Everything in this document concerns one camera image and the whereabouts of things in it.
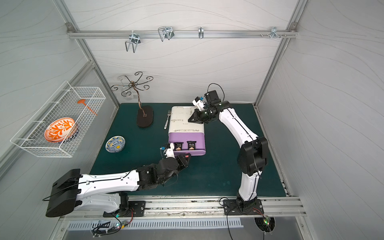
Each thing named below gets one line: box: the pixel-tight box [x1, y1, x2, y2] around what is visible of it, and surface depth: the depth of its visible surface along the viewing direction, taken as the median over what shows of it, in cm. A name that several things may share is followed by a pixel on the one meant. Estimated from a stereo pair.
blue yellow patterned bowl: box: [105, 135, 126, 153], surface depth 97 cm
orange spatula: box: [77, 99, 98, 116], surface depth 80 cm
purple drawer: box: [168, 132, 206, 156], surface depth 82 cm
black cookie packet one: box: [173, 142, 184, 151], surface depth 81 cm
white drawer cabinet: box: [168, 106, 205, 143], surface depth 83 cm
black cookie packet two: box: [186, 140, 197, 151], surface depth 81 cm
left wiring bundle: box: [92, 220, 127, 238], surface depth 70 cm
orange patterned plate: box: [44, 117, 78, 143], surface depth 64 cm
